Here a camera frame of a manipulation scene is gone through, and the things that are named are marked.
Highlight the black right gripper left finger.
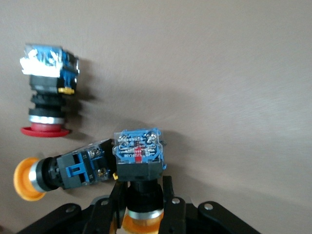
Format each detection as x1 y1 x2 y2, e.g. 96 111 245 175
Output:
17 181 128 234

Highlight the brown table cover mat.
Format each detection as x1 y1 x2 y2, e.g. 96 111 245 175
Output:
0 0 312 234

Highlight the yellow mushroom push button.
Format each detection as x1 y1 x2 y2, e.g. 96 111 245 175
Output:
13 138 117 202
112 128 168 234

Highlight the red mushroom push button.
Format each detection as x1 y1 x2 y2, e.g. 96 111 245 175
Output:
19 43 80 138

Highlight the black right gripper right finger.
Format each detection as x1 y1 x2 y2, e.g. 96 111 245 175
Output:
158 175 261 234

